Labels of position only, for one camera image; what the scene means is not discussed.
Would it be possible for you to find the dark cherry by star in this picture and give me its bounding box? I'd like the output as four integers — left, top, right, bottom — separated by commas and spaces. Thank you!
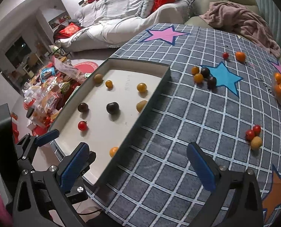
200, 67, 210, 79

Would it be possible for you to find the dark round cherry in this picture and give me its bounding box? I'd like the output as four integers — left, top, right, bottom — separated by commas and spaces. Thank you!
77, 103, 89, 113

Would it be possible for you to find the grey checked star tablecloth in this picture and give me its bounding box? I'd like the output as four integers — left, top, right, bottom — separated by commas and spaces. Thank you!
87, 25, 281, 226

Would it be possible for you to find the yellow longan near tomatoes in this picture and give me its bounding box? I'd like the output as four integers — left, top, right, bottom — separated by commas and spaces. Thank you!
250, 136, 263, 151

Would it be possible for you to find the dark cherry lower cluster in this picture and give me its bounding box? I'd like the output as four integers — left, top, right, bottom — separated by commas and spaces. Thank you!
207, 76, 217, 89

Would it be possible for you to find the orange kumquat far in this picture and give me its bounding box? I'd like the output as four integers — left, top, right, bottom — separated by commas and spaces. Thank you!
235, 51, 246, 63

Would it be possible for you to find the dark heart-shaped cherry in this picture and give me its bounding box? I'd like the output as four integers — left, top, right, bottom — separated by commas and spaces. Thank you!
106, 102, 119, 115

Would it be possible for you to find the orange kumquat by star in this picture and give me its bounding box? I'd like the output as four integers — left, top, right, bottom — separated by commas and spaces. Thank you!
191, 66, 200, 75

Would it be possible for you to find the pile of snack bags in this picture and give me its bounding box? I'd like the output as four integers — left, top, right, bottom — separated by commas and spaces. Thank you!
23, 57, 87, 128

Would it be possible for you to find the orange kumquat lower cluster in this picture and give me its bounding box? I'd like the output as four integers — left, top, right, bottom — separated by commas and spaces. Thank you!
194, 73, 204, 84

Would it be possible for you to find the orange kumquat in tray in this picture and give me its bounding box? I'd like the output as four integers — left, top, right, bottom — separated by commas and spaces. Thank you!
137, 82, 147, 93

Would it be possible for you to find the brown longan far corner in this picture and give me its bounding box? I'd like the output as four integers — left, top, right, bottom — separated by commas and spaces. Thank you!
94, 74, 104, 84

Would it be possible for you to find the white covered sofa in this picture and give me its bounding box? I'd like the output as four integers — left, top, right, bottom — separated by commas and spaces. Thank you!
55, 0, 191, 52

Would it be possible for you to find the orange kumquat tray edge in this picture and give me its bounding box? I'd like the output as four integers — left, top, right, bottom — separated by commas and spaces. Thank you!
109, 147, 118, 158

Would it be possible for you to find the red cushion on sofa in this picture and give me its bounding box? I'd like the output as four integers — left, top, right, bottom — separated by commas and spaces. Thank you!
58, 23, 81, 39

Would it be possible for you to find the red round floor mat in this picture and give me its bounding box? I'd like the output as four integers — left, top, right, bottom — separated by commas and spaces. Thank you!
31, 61, 99, 136

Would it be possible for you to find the pink crumpled blanket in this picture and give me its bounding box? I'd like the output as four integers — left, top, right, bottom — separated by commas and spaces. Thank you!
199, 2, 281, 58

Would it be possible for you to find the white shallow tray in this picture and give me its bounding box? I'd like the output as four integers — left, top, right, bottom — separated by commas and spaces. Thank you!
50, 58, 170, 185

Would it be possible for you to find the tan longan in tray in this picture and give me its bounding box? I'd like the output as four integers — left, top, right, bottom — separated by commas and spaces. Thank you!
136, 100, 147, 113

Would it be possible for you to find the small orange kumquat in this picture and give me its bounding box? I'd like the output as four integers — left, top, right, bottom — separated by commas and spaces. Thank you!
105, 80, 113, 89

